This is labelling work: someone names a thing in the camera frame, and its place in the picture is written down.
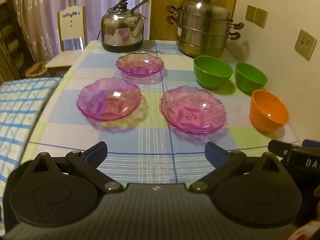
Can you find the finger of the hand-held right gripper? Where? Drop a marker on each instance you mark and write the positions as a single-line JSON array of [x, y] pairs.
[[311, 143], [282, 150]]

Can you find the green plastic bowl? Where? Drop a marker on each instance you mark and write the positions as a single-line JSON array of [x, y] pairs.
[[212, 71], [250, 78]]

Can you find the large beige wall socket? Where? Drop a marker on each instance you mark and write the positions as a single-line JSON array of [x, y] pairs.
[[305, 44]]

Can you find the stainless steel steamer pot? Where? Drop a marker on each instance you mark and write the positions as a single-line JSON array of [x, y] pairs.
[[202, 27]]

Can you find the orange plastic bowl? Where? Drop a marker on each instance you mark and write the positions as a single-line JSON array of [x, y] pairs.
[[268, 111]]

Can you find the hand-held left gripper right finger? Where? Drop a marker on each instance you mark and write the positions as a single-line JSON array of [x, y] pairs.
[[216, 153]]

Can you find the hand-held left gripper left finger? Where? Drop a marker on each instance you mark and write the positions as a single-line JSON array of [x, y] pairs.
[[96, 153]]

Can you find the dark shelf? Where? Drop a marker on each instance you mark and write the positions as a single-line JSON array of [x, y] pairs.
[[12, 40]]

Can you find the person's right hand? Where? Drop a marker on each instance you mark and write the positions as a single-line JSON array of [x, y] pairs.
[[317, 205]]

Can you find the purple glass plate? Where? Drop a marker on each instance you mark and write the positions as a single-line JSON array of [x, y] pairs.
[[192, 110], [140, 63], [108, 100]]

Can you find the blue checkered cloth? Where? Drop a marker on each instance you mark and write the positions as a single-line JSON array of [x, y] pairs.
[[17, 110]]

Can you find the woven basket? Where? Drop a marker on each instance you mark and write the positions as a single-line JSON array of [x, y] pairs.
[[37, 68]]

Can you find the white wooden chair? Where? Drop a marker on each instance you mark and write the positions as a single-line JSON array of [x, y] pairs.
[[71, 25]]

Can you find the stainless steel kettle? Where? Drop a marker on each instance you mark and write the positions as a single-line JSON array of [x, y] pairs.
[[120, 30]]

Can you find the checkered tablecloth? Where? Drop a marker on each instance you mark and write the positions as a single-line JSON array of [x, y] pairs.
[[150, 140]]

